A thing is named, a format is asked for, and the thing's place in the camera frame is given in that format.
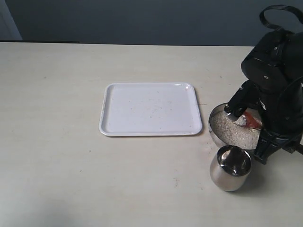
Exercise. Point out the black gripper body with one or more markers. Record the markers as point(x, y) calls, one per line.
point(275, 66)

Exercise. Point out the white rectangular plastic tray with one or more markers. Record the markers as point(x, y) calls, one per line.
point(150, 109)

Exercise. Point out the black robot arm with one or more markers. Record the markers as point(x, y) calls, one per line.
point(274, 88)

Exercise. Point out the steel bowl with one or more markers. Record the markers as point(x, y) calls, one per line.
point(213, 132)

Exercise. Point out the black flat gripper finger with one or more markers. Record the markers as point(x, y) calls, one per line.
point(245, 97)

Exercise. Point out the stainless steel cup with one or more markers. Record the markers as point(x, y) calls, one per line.
point(230, 168)

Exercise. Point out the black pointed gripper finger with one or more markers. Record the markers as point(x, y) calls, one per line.
point(270, 142)

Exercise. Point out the white rice in bowl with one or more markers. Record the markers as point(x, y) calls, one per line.
point(232, 132)

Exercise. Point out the brown wooden spoon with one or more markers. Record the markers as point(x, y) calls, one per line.
point(250, 122)

